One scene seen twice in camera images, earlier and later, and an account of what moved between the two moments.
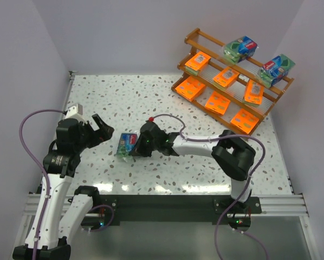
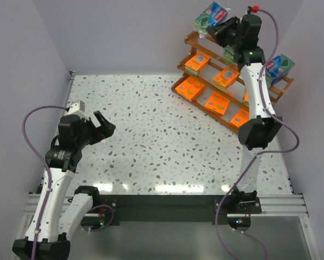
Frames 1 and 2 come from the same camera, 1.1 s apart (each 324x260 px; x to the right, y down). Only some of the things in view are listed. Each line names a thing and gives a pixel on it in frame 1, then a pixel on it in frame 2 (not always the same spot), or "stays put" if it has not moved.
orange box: [217, 103] stays put
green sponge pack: [272, 71] stays put
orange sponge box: [244, 121] stays put
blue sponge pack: [126, 144] -> [214, 14]
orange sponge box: [196, 63] stays put
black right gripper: [140, 146] -> [223, 31]
